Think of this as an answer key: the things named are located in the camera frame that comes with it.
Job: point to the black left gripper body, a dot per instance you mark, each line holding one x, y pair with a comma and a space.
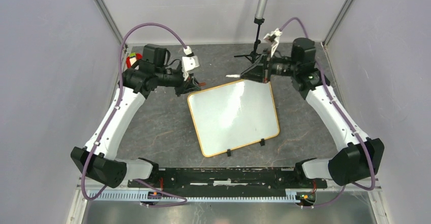
182, 88

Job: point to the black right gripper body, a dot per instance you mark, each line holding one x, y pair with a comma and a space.
276, 66

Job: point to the white whiteboard marker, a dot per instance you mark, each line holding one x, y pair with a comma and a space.
234, 76

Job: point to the yellow framed whiteboard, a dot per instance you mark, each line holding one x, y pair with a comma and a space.
233, 115

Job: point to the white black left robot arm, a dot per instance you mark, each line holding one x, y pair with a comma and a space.
98, 160

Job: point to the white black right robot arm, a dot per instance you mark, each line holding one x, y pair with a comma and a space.
358, 156

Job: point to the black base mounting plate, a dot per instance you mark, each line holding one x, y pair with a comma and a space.
231, 182

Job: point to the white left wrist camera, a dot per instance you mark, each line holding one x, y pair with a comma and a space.
188, 62

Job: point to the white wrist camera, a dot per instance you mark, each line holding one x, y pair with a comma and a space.
273, 39
188, 62

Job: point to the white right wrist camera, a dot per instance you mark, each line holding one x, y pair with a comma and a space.
273, 39

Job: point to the black tripod camera stand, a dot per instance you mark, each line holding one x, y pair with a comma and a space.
258, 20

